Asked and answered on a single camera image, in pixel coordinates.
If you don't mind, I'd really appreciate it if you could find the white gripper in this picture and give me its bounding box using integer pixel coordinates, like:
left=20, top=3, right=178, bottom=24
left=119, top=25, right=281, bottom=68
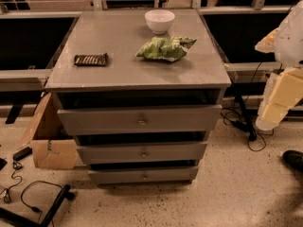
left=256, top=67, right=303, bottom=131

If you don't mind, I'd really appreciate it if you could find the grey drawer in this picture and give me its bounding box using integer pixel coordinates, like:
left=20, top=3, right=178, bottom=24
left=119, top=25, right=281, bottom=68
left=88, top=166, right=198, bottom=184
left=58, top=105, right=222, bottom=135
left=77, top=142, right=206, bottom=165

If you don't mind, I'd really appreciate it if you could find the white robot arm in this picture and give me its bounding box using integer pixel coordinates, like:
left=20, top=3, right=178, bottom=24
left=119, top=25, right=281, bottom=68
left=255, top=1, right=303, bottom=131

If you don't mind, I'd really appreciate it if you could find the grey top drawer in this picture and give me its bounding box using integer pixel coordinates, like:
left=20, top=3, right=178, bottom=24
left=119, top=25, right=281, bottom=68
left=58, top=105, right=222, bottom=135

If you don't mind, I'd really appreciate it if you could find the grey drawer cabinet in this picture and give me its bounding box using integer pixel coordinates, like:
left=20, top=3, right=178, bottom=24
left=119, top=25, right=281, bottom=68
left=45, top=9, right=230, bottom=171

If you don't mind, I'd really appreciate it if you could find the grey bottom drawer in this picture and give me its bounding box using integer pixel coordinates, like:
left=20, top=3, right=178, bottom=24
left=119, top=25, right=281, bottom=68
left=88, top=166, right=198, bottom=184

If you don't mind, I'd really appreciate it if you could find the black shoe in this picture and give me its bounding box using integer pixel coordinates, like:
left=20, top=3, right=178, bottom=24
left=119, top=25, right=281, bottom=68
left=283, top=150, right=303, bottom=172

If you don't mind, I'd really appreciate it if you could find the green chip bag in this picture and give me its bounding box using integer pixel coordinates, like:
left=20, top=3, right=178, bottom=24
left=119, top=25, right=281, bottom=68
left=136, top=36, right=196, bottom=62

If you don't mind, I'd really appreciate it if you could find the white ceramic bowl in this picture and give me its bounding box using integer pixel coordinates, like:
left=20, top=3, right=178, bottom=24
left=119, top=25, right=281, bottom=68
left=145, top=9, right=175, bottom=34

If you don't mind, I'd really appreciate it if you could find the dark snack bar wrapper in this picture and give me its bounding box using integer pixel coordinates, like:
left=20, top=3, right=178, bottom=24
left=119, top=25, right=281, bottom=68
left=74, top=53, right=109, bottom=66

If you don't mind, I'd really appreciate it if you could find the brown cardboard box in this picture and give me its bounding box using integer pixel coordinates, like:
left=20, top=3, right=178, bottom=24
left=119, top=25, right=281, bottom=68
left=19, top=94, right=79, bottom=170

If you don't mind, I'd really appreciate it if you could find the black power adapter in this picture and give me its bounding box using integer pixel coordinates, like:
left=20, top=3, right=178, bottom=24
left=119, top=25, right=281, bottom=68
left=12, top=147, right=32, bottom=161

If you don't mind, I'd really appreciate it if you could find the black chair base leg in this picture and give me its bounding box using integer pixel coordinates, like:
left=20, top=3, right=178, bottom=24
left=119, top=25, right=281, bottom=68
left=0, top=183, right=76, bottom=227

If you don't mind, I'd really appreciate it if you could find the black cables right floor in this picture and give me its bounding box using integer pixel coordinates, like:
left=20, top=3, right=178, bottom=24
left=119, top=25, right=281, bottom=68
left=220, top=61, right=275, bottom=152

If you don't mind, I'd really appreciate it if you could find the black cable on floor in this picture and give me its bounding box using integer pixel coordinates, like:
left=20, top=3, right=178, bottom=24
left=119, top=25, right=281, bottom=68
left=20, top=180, right=64, bottom=214

